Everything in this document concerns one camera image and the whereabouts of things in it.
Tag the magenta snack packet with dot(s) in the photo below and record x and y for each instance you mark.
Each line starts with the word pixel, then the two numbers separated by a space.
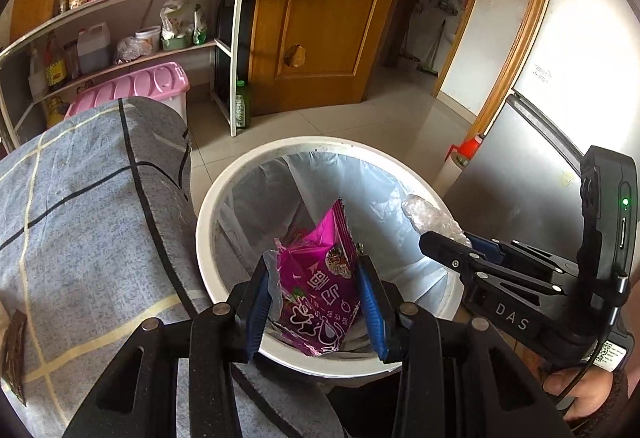
pixel 315 288

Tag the clear plastic wrapper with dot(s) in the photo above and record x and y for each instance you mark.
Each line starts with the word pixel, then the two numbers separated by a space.
pixel 430 215

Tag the pink plastic storage box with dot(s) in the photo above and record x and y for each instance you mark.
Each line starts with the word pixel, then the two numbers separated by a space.
pixel 140 85

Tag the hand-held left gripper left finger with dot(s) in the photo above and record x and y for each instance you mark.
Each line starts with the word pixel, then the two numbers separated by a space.
pixel 257 313

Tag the translucent bin liner bag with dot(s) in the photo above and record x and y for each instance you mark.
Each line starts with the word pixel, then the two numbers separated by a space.
pixel 280 198

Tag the soy sauce bottle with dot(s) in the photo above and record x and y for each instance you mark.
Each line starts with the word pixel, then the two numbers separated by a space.
pixel 56 68

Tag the white plastic tub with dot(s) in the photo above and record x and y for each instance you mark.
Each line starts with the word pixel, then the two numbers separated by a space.
pixel 147 39

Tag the crumpled plastic bag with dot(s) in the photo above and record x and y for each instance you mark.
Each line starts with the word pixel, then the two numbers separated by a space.
pixel 127 50

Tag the person's right hand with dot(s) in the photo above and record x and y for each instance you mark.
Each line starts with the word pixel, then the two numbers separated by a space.
pixel 585 398

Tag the wooden door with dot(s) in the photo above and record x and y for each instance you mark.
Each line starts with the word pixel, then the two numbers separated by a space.
pixel 320 8

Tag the clear plastic bottle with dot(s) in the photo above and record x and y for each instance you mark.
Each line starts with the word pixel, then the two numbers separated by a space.
pixel 36 78

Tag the glass jar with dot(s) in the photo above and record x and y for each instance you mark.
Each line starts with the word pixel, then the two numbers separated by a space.
pixel 71 60

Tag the black appliance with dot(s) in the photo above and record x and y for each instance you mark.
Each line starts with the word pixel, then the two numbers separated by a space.
pixel 232 43

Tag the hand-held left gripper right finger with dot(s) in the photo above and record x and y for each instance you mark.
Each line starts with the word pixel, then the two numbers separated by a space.
pixel 370 313

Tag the white curved shelf unit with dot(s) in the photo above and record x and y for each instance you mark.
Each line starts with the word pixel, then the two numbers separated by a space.
pixel 125 3

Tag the green glass bottle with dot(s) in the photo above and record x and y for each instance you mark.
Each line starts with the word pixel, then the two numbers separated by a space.
pixel 243 105

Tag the mop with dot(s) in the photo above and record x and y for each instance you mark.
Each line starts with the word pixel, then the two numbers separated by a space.
pixel 432 58

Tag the red plastic item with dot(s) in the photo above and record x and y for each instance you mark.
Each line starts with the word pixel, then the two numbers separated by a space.
pixel 467 149

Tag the dark brown wrapper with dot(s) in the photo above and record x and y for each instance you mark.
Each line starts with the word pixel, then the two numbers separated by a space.
pixel 14 358

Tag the green basket with bags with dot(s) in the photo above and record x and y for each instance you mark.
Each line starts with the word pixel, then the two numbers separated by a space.
pixel 180 30

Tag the dark liquid jug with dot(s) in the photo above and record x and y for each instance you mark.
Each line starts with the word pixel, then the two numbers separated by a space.
pixel 94 50

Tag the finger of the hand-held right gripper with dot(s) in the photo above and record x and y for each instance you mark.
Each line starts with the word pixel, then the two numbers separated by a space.
pixel 450 258
pixel 482 246

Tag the silver refrigerator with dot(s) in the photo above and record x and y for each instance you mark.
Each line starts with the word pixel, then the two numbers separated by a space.
pixel 525 168

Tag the yellow oil bottle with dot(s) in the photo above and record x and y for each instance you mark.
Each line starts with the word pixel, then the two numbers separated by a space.
pixel 56 113

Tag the white cylinder roll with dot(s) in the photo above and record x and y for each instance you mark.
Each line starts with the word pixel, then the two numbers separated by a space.
pixel 450 178

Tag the white trash bin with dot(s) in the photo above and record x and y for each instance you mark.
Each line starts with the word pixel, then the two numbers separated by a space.
pixel 210 238

